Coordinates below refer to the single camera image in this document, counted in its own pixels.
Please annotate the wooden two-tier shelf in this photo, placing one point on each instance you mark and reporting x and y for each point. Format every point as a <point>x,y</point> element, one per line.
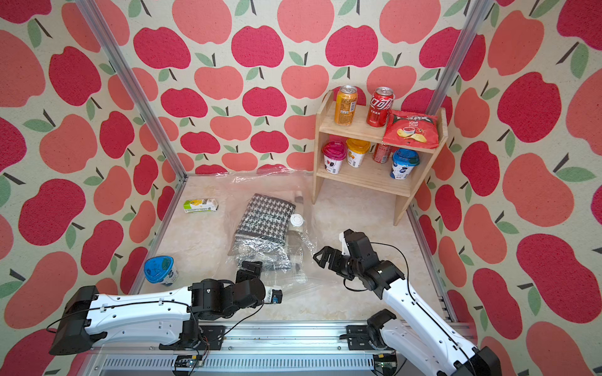
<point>371,174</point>

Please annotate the pink lid cup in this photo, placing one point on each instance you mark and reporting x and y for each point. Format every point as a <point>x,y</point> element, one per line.
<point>334,153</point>

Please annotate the red cola can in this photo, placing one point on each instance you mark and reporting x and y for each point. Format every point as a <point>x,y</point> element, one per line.
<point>380,104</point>

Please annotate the yellow lid cup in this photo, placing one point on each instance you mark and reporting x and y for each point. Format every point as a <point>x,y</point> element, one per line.
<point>356,151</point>

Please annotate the green white drink carton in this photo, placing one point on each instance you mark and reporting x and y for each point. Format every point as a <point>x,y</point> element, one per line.
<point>201,205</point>

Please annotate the white vacuum bag valve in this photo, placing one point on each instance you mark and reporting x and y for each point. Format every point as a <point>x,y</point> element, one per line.
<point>297,220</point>

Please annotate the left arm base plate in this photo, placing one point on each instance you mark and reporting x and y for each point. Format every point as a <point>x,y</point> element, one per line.
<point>200,337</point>

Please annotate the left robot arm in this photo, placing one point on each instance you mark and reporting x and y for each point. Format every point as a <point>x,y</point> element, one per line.
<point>169,319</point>

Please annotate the grey white folded scarf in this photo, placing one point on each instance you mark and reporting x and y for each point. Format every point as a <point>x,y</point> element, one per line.
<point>270,261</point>

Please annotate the red can lower shelf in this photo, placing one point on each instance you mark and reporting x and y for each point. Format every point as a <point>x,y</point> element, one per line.
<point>381,153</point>

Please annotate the orange drink can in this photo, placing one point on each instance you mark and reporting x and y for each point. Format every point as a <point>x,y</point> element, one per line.
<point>346,101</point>

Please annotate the blue lid cup on shelf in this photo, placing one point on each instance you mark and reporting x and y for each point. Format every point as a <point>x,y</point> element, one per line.
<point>404,161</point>

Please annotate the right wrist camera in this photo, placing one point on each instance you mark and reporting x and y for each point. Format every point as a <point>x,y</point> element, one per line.
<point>344,247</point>

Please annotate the red chips bag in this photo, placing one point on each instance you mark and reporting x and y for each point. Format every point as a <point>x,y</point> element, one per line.
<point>410,129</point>

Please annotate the clear plastic vacuum bag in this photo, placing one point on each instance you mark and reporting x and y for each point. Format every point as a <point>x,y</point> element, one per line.
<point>235,192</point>

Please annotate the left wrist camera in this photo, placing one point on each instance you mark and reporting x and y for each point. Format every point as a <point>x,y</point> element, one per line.
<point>273,296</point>

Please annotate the black white houndstooth scarf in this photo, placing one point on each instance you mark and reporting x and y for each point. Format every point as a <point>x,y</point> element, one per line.
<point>266,218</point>

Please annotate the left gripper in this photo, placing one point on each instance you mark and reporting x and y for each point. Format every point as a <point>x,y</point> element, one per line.
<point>255,267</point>

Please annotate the right aluminium corner post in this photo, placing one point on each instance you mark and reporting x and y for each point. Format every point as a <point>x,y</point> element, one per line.
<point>474,20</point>

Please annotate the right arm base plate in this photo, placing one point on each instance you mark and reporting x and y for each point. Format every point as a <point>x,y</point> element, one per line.
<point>363,337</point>

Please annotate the aluminium front rail frame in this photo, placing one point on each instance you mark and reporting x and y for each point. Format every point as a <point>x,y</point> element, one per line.
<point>254,348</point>

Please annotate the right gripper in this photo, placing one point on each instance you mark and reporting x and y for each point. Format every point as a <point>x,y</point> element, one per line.
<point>333,263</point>

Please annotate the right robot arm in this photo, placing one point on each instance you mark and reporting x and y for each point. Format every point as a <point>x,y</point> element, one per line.
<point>408,325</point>

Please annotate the left aluminium corner post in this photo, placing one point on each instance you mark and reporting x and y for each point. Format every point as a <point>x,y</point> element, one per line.
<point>101,30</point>

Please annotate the aluminium corner post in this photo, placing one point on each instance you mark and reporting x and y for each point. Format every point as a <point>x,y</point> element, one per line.
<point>474,20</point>
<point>101,30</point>

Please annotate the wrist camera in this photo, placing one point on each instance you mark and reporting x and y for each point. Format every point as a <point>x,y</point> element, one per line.
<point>344,247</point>
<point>273,296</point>

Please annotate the blue lid cup on table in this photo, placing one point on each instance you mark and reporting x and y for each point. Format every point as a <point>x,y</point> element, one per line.
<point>161,270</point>

